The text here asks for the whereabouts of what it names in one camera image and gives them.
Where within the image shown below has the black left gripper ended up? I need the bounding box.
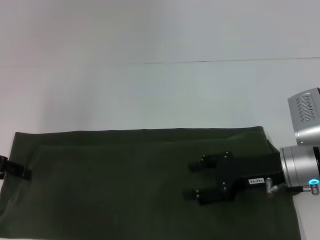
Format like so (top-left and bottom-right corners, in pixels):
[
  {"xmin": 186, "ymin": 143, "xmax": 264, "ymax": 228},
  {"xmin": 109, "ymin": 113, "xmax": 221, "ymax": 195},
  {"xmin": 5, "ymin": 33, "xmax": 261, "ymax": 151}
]
[{"xmin": 0, "ymin": 155, "xmax": 33, "ymax": 181}]

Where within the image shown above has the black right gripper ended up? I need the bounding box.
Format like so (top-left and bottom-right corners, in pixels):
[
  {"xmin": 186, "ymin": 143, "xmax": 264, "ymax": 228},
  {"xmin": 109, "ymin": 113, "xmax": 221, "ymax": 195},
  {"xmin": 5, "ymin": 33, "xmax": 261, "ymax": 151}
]
[{"xmin": 183, "ymin": 150, "xmax": 286, "ymax": 207}]

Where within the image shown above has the dark green FREE! t-shirt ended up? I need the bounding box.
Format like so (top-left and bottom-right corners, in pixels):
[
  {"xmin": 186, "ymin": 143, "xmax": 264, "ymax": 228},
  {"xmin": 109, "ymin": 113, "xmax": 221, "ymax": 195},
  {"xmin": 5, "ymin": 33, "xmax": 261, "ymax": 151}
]
[{"xmin": 0, "ymin": 125, "xmax": 305, "ymax": 240}]

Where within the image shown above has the silver right wrist cable plug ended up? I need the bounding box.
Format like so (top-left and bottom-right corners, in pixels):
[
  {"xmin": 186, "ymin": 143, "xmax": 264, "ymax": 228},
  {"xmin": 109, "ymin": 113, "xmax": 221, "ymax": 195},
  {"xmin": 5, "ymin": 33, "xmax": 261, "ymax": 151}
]
[{"xmin": 264, "ymin": 177, "xmax": 286, "ymax": 194}]

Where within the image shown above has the thin right wrist cable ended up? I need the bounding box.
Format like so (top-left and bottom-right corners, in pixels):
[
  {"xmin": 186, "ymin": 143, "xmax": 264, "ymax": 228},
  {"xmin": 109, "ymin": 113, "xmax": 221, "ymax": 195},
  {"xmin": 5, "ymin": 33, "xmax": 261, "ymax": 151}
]
[{"xmin": 285, "ymin": 178, "xmax": 320, "ymax": 195}]

